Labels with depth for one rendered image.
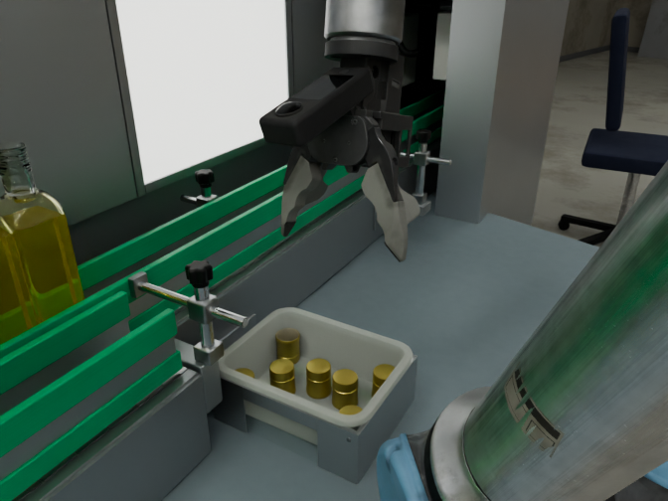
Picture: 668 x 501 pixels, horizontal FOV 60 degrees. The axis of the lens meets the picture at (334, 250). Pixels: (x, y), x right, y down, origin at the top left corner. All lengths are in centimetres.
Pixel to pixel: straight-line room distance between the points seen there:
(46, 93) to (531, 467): 69
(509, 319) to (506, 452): 72
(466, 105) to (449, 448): 102
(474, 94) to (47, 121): 86
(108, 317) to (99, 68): 35
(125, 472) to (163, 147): 51
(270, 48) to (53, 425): 79
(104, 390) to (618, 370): 49
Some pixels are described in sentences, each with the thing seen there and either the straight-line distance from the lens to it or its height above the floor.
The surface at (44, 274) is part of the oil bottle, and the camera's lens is 68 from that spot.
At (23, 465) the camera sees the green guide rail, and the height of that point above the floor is 91.
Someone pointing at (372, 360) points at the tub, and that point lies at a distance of 82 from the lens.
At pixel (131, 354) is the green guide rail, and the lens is 63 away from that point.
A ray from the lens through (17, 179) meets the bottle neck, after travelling 66.
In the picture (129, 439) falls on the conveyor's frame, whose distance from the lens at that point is 65.
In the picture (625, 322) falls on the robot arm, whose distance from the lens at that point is 25.
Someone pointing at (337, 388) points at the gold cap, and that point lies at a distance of 77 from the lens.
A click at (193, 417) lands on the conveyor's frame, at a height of 83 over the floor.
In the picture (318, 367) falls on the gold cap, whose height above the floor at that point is 81.
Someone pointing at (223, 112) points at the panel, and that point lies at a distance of 106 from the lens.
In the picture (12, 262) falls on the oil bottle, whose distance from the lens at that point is 65.
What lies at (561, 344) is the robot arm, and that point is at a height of 115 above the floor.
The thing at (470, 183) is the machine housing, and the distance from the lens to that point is 137.
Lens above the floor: 131
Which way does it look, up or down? 27 degrees down
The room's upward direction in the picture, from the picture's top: straight up
